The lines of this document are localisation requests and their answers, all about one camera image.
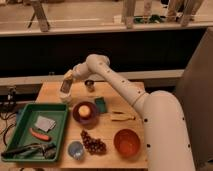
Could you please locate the bunch of dark grapes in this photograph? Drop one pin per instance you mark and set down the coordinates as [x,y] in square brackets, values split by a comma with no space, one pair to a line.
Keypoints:
[92,145]

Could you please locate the orange bowl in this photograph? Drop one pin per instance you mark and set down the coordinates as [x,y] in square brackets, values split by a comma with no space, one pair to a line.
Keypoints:
[127,143]

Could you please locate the grey folded cloth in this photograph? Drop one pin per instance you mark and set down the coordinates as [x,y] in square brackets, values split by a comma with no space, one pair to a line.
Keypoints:
[45,124]

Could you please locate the white paper cup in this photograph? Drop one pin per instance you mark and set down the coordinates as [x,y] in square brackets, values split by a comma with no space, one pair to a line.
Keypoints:
[65,97]

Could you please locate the wooden board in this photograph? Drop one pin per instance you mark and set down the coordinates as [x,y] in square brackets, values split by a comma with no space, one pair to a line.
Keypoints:
[105,129]

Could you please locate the yellow round fruit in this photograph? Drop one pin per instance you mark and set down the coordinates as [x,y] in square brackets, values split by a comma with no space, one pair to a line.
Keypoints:
[84,111]

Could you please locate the small metal cup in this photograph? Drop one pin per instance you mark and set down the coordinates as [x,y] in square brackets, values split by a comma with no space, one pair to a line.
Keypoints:
[89,84]

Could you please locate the blue grey small cup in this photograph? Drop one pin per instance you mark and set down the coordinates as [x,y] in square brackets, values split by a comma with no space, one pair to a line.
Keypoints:
[76,150]

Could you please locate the orange carrot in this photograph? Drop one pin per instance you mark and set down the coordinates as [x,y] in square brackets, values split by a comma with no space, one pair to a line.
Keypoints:
[39,136]

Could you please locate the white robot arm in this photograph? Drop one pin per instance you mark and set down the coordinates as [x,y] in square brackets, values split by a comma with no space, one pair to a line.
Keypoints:
[165,129]

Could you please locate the black tongs tool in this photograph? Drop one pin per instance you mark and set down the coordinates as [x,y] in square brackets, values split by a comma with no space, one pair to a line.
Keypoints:
[47,150]

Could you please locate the green sponge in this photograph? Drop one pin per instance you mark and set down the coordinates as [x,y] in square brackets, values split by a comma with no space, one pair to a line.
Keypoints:
[101,105]

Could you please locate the wooden spatula piece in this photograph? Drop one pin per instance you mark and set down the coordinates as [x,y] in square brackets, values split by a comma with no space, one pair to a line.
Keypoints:
[121,116]

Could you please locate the green plastic tray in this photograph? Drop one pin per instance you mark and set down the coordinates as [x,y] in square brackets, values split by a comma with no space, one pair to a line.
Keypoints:
[27,120]

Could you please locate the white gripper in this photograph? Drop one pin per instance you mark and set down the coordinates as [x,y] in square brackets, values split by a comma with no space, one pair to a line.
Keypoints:
[74,75]

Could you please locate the dark red plate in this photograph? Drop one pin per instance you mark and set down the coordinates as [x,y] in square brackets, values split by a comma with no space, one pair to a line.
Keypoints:
[85,121]

